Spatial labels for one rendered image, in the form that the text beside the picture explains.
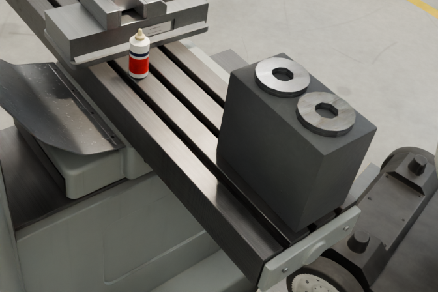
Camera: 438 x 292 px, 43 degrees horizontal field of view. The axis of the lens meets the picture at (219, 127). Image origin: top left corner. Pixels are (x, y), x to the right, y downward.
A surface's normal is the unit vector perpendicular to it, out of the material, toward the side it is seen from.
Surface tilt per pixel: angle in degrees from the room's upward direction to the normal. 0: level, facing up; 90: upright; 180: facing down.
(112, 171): 90
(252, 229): 0
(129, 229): 90
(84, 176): 90
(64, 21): 0
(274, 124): 90
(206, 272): 0
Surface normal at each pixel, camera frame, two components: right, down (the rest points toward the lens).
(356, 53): 0.13, -0.72
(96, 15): -0.80, 0.33
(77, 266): 0.62, 0.59
